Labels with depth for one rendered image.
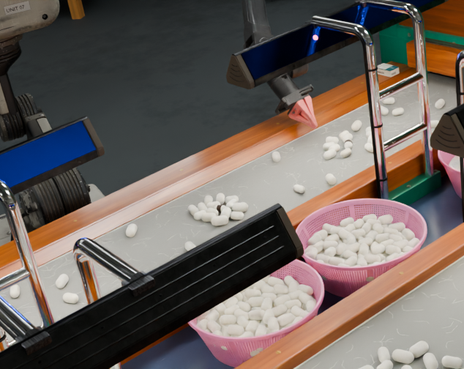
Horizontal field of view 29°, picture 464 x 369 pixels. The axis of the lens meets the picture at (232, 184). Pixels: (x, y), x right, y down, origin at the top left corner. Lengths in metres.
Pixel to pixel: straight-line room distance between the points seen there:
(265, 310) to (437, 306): 0.32
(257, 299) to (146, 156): 2.53
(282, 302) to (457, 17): 1.08
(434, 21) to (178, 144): 1.97
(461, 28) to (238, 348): 1.22
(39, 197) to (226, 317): 0.72
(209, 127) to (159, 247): 2.44
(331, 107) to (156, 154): 1.88
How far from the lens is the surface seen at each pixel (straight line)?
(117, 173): 4.08
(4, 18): 2.27
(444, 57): 2.45
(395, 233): 1.87
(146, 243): 1.97
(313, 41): 1.96
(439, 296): 1.67
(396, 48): 2.66
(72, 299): 1.83
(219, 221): 1.97
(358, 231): 1.88
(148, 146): 4.29
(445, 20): 2.52
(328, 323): 1.59
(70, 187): 2.23
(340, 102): 2.44
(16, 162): 1.63
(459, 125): 1.47
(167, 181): 2.16
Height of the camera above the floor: 1.71
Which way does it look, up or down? 27 degrees down
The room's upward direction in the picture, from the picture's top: 10 degrees counter-clockwise
